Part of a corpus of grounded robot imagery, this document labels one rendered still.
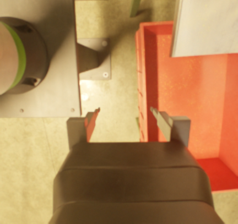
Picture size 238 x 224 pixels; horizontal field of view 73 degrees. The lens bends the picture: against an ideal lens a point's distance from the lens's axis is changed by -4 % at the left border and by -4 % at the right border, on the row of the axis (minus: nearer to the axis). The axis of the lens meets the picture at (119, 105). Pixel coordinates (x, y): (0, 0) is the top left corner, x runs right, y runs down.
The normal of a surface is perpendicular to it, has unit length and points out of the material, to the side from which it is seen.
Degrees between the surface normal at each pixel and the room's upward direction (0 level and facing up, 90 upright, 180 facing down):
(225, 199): 0
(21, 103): 0
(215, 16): 30
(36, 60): 70
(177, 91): 0
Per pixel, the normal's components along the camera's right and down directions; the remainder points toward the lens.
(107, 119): 0.00, 0.25
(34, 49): 0.92, -0.09
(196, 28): 0.04, 0.70
